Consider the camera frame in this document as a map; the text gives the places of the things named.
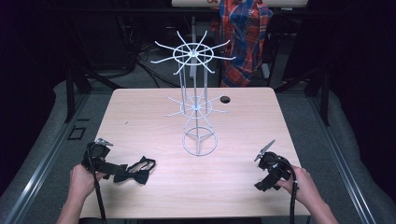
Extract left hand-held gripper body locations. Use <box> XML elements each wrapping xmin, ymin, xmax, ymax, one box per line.
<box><xmin>81</xmin><ymin>137</ymin><xmax>115</xmax><ymax>174</ymax></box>

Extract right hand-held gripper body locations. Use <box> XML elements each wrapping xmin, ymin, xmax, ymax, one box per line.
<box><xmin>253</xmin><ymin>139</ymin><xmax>297</xmax><ymax>182</ymax></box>

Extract black bow tie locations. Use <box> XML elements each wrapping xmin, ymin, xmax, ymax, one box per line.
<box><xmin>113</xmin><ymin>155</ymin><xmax>157</xmax><ymax>186</ymax></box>

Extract person's left hand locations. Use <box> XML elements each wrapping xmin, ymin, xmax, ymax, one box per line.
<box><xmin>68</xmin><ymin>163</ymin><xmax>107</xmax><ymax>203</ymax></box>

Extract person's right hand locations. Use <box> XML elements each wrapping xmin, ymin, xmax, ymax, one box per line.
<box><xmin>275</xmin><ymin>165</ymin><xmax>322</xmax><ymax>210</ymax></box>

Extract black metal stand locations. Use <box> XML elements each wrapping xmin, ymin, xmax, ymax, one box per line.
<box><xmin>274</xmin><ymin>66</ymin><xmax>332</xmax><ymax>127</ymax></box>
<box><xmin>64</xmin><ymin>61</ymin><xmax>123</xmax><ymax>123</ymax></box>

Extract red blue plaid bag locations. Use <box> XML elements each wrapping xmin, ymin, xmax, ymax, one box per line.
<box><xmin>210</xmin><ymin>0</ymin><xmax>275</xmax><ymax>89</ymax></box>

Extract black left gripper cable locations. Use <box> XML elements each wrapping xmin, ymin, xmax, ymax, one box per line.
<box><xmin>88</xmin><ymin>147</ymin><xmax>108</xmax><ymax>224</ymax></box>

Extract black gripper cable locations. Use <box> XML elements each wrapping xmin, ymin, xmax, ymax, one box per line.
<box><xmin>88</xmin><ymin>147</ymin><xmax>108</xmax><ymax>224</ymax></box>
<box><xmin>276</xmin><ymin>157</ymin><xmax>299</xmax><ymax>224</ymax></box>

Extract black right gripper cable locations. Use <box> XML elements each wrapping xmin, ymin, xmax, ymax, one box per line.
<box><xmin>276</xmin><ymin>157</ymin><xmax>299</xmax><ymax>224</ymax></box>

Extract aluminium floor rail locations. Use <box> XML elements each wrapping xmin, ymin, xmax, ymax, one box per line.
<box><xmin>2</xmin><ymin>92</ymin><xmax>92</xmax><ymax>224</ymax></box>
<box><xmin>306</xmin><ymin>92</ymin><xmax>378</xmax><ymax>224</ymax></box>

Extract white wire display rack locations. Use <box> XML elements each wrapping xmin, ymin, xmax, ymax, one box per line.
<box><xmin>150</xmin><ymin>29</ymin><xmax>237</xmax><ymax>157</ymax></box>

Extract black floor cables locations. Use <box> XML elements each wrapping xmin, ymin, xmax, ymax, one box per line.
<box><xmin>115</xmin><ymin>12</ymin><xmax>181</xmax><ymax>89</ymax></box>

